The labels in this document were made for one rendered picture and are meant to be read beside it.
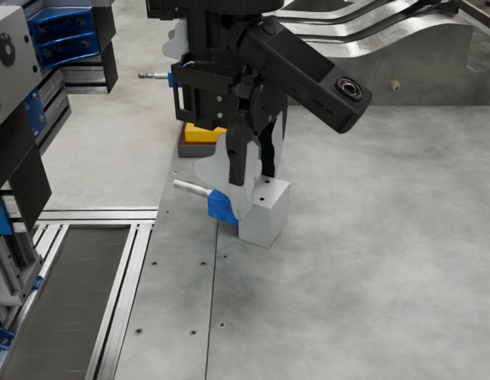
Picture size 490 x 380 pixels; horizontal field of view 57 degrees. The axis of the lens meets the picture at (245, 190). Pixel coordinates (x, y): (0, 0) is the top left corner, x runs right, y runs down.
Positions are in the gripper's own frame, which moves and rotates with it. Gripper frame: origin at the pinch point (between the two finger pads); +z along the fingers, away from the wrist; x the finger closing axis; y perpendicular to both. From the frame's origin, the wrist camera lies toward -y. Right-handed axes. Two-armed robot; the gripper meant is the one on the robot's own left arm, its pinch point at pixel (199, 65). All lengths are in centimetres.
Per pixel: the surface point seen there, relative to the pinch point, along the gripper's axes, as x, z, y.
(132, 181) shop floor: -86, 85, 42
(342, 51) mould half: 4.0, -3.7, -23.5
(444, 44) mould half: 6.4, -5.5, -38.5
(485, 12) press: -58, 6, -76
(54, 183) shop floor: -85, 85, 76
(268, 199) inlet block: 39.3, -0.7, -10.4
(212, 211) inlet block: 37.3, 2.4, -4.6
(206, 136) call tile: 21.8, 1.8, -2.8
